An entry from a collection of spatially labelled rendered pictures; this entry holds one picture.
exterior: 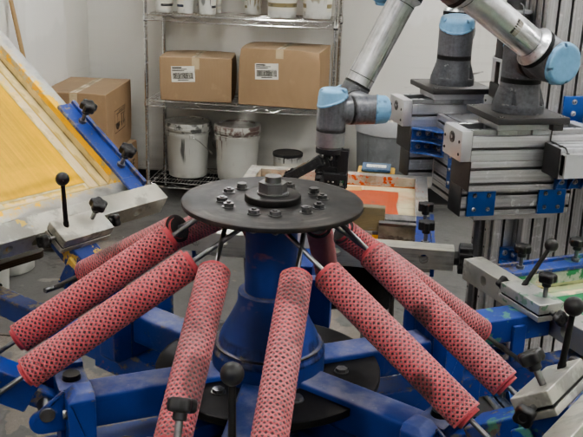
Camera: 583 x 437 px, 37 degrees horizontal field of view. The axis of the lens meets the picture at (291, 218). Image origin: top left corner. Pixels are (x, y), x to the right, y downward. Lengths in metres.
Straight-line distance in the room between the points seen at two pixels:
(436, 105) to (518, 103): 0.50
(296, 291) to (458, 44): 1.89
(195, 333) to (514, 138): 1.57
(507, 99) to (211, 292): 1.51
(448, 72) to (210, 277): 1.89
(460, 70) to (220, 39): 3.22
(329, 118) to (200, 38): 3.92
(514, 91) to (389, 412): 1.40
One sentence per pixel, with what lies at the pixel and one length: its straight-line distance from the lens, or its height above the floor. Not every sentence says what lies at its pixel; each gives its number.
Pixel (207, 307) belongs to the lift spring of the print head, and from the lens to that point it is 1.24.
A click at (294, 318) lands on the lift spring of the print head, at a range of 1.22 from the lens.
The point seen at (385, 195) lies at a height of 0.95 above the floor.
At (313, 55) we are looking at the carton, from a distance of 5.47.
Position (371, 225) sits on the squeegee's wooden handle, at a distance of 2.29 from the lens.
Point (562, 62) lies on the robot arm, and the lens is 2.46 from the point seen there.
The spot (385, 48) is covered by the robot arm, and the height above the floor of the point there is 1.45.
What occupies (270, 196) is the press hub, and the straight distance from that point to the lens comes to 1.40.
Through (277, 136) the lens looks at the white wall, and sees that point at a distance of 6.08.
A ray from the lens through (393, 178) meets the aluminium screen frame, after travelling 2.86.
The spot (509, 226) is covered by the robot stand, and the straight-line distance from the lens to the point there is 2.97.
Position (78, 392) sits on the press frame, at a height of 1.05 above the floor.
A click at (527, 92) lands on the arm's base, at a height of 1.32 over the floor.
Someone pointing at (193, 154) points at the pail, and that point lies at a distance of 5.83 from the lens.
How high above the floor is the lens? 1.72
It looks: 18 degrees down
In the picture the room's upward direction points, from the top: 2 degrees clockwise
